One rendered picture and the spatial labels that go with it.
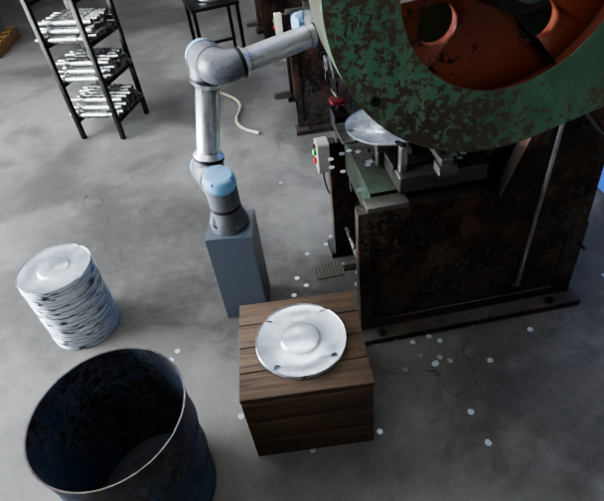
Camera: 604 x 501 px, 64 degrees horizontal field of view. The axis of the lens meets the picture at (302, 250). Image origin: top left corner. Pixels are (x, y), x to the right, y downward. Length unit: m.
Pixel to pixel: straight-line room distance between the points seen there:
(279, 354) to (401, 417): 0.53
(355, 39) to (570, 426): 1.43
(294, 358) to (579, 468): 0.96
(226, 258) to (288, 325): 0.44
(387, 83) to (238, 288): 1.16
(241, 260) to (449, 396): 0.92
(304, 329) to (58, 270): 1.06
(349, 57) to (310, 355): 0.88
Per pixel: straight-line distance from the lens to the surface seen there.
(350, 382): 1.48
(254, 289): 2.02
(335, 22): 1.08
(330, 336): 1.57
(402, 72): 1.16
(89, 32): 3.61
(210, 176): 1.78
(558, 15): 1.37
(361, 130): 1.72
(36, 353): 2.42
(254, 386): 1.51
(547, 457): 1.86
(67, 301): 2.11
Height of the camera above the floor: 1.60
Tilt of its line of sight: 42 degrees down
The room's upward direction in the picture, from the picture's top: 8 degrees counter-clockwise
